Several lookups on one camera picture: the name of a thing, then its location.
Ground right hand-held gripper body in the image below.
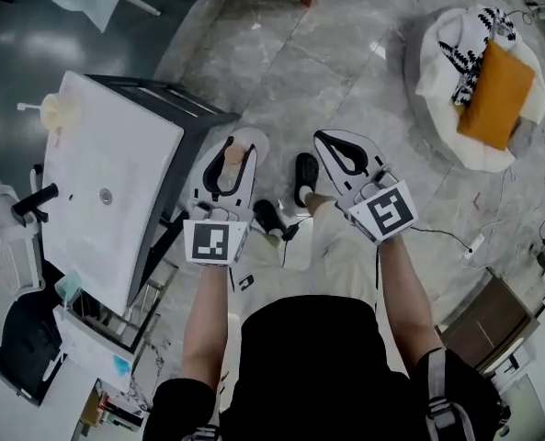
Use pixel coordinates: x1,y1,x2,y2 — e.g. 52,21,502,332
334,165,420,247

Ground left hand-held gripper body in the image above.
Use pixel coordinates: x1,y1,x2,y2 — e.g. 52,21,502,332
183,198,256,270

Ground white sink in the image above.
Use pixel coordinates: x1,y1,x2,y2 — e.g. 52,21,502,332
40,70,187,317

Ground person's left forearm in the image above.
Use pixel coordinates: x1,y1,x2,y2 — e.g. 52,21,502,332
179,264,233,390

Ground person's right forearm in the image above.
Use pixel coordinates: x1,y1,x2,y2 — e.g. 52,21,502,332
376,236,446,377

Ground black shoe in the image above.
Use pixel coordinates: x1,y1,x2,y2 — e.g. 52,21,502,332
252,198,288,239
293,152,321,209

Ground person's right leg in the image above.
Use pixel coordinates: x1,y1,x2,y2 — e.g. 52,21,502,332
304,189,337,214

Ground person's cream shorts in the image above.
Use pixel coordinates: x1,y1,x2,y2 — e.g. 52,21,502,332
216,198,380,385

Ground grey white beanbag seat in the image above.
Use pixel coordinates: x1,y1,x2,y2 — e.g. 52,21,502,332
403,6,545,174

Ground chrome rack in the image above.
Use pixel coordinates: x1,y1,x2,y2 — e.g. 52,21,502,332
68,258,177,354

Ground orange cushion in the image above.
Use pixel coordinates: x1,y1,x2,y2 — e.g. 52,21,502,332
455,39,537,152

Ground teal cup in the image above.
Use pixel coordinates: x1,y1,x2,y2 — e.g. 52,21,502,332
53,270,84,306

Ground black white patterned blanket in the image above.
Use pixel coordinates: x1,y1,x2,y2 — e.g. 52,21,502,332
437,6,517,106

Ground brown wooden box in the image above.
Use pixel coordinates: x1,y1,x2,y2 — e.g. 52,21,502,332
438,275,542,372

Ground person's black shirt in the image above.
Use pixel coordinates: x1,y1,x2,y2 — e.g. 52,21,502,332
141,294,503,441

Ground beige cup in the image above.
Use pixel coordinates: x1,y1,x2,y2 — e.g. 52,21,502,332
40,93,83,133

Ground white side table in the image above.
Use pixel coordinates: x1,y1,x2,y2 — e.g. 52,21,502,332
52,304,136,392

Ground white table leg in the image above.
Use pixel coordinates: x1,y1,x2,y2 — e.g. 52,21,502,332
119,0,162,17

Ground white office chair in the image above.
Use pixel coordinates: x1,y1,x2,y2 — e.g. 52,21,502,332
0,180,46,346

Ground grey backpack strap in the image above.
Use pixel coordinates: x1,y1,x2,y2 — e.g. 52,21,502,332
425,347,477,441
191,424,221,441

